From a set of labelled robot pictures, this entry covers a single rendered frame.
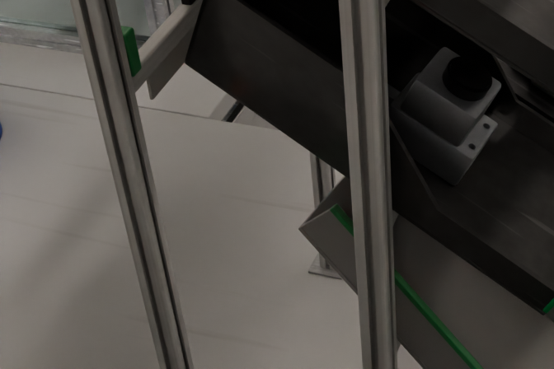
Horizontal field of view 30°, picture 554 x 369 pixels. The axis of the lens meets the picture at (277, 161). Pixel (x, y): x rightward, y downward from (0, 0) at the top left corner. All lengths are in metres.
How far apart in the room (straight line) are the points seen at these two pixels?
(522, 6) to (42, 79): 1.08
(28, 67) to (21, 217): 0.36
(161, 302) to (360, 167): 0.23
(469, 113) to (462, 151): 0.03
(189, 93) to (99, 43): 0.84
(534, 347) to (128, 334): 0.47
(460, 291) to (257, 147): 0.60
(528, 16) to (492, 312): 0.29
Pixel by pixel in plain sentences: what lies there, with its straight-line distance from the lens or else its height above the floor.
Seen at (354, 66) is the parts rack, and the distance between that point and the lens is 0.56.
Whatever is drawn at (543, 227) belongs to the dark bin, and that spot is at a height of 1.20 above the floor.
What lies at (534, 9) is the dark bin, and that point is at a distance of 0.60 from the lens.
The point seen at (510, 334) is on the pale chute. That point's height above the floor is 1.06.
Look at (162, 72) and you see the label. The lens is 0.73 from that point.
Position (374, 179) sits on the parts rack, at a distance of 0.61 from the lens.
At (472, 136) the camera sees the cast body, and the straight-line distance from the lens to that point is 0.68.
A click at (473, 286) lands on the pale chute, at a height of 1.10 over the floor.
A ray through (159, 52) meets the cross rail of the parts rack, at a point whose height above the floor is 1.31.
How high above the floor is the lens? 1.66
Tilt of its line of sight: 37 degrees down
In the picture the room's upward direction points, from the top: 7 degrees counter-clockwise
